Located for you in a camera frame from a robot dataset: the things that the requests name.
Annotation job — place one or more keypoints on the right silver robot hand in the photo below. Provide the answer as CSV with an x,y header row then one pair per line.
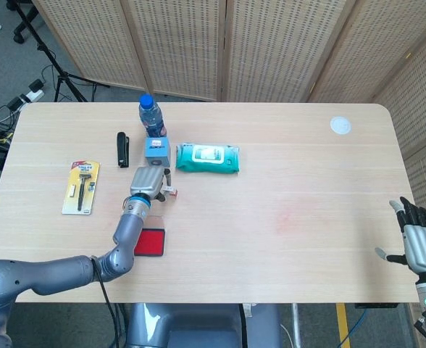
x,y
423,250

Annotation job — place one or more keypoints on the black office chair base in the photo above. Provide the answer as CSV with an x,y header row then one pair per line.
x,y
19,34

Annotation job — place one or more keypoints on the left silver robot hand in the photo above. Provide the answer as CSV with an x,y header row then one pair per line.
x,y
146,181

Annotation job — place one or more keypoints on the wicker folding screen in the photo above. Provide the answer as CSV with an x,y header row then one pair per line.
x,y
184,43

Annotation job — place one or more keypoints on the black stapler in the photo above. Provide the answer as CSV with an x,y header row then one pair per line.
x,y
122,148

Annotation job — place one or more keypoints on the black box under table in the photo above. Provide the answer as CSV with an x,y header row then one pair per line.
x,y
376,305

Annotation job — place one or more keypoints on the white power strip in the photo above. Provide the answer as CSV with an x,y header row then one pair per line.
x,y
32,95

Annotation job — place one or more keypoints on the green wet wipes pack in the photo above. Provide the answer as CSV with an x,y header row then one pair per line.
x,y
207,159

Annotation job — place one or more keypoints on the grey robot torso base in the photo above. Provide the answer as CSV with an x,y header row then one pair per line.
x,y
198,326

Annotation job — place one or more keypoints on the razor in yellow blister pack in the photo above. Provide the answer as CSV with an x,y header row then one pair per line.
x,y
80,188

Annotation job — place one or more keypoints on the red ink pad clear lid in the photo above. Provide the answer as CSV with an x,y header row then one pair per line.
x,y
150,243

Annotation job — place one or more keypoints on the grey table leg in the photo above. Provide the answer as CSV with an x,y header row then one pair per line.
x,y
296,322

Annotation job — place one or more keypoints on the water bottle blue cap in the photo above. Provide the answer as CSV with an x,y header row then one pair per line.
x,y
151,116

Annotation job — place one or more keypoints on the black tripod stand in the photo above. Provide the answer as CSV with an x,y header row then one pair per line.
x,y
62,78

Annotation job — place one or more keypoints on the small red white object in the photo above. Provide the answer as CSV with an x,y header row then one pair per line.
x,y
173,192

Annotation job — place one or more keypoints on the blue speaker box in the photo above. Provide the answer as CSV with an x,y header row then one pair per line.
x,y
157,152

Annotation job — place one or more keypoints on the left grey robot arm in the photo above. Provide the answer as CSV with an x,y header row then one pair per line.
x,y
61,272

